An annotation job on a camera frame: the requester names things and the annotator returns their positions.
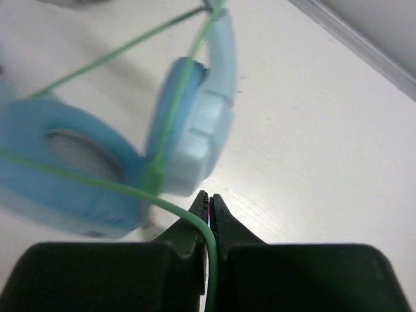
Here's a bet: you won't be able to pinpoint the aluminium table edge rail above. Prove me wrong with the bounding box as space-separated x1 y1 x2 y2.
292 1 415 99

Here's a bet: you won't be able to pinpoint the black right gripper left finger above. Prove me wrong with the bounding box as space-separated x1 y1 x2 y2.
13 190 211 312

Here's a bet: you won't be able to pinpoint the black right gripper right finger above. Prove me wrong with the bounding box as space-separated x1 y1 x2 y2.
210 195 411 311

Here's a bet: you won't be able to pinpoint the light blue headphones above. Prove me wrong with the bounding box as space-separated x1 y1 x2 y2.
1 2 237 239

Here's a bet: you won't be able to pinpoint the green headphone cable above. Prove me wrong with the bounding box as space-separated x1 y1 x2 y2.
0 0 228 312

